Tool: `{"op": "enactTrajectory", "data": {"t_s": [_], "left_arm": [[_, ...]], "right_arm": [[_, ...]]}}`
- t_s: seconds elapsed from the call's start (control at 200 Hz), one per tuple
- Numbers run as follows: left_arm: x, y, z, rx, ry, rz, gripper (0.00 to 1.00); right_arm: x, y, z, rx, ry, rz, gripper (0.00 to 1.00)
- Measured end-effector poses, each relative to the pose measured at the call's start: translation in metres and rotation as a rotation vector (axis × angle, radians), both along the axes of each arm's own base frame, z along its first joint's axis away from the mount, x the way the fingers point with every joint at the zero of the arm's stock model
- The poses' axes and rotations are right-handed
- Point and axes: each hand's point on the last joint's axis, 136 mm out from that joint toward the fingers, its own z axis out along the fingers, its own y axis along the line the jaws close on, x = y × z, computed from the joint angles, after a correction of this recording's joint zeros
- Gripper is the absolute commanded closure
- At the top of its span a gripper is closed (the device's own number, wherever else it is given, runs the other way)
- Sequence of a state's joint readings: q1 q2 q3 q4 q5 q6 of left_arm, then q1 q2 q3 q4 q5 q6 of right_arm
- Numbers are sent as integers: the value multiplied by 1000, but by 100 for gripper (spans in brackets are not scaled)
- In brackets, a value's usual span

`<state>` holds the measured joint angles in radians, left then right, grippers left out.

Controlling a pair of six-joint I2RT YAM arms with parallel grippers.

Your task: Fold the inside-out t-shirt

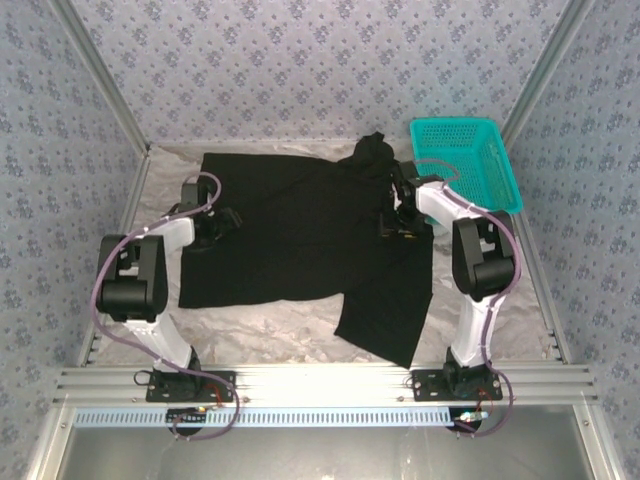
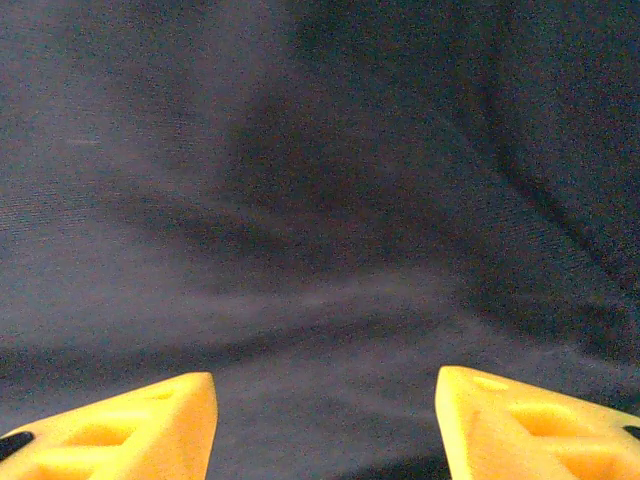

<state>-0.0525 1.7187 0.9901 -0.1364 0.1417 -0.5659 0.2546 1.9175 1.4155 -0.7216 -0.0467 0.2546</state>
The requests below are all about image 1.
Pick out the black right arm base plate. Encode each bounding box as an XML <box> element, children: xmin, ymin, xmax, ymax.
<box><xmin>412</xmin><ymin>369</ymin><xmax>504</xmax><ymax>402</ymax></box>

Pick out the grey metal shelf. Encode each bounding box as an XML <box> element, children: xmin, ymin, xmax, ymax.
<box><xmin>27</xmin><ymin>402</ymin><xmax>624</xmax><ymax>480</ymax></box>

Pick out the aluminium frame rail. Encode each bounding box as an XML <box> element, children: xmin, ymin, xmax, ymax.
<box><xmin>52</xmin><ymin>364</ymin><xmax>599</xmax><ymax>405</ymax></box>

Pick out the light blue slotted cable duct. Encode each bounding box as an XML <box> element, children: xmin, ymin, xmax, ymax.
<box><xmin>73</xmin><ymin>406</ymin><xmax>454</xmax><ymax>429</ymax></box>

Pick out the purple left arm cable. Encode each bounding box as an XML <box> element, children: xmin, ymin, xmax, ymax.
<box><xmin>89</xmin><ymin>172</ymin><xmax>241</xmax><ymax>442</ymax></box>

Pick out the aluminium side rail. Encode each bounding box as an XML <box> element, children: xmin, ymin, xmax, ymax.
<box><xmin>499</xmin><ymin>142</ymin><xmax>574</xmax><ymax>365</ymax></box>
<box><xmin>77</xmin><ymin>147</ymin><xmax>154</xmax><ymax>369</ymax></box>

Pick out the aluminium frame post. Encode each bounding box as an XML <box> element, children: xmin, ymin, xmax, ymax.
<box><xmin>47</xmin><ymin>0</ymin><xmax>152</xmax><ymax>156</ymax></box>
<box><xmin>499</xmin><ymin>0</ymin><xmax>599</xmax><ymax>146</ymax></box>

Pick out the teal plastic basket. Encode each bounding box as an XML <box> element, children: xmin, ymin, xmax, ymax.
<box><xmin>409</xmin><ymin>117</ymin><xmax>524</xmax><ymax>217</ymax></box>

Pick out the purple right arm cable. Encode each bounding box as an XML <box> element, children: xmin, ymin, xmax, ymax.
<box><xmin>414</xmin><ymin>158</ymin><xmax>524</xmax><ymax>439</ymax></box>

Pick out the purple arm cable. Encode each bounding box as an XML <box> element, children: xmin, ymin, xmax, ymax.
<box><xmin>414</xmin><ymin>158</ymin><xmax>524</xmax><ymax>439</ymax></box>
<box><xmin>89</xmin><ymin>172</ymin><xmax>241</xmax><ymax>442</ymax></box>

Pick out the small black control board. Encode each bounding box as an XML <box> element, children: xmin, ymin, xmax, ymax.
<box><xmin>452</xmin><ymin>407</ymin><xmax>490</xmax><ymax>432</ymax></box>
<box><xmin>166</xmin><ymin>407</ymin><xmax>209</xmax><ymax>426</ymax></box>

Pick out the black t-shirt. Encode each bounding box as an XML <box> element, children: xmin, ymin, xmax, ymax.
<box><xmin>177</xmin><ymin>130</ymin><xmax>435</xmax><ymax>369</ymax></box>

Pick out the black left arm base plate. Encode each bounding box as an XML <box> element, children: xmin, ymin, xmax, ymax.
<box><xmin>145</xmin><ymin>369</ymin><xmax>237</xmax><ymax>402</ymax></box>

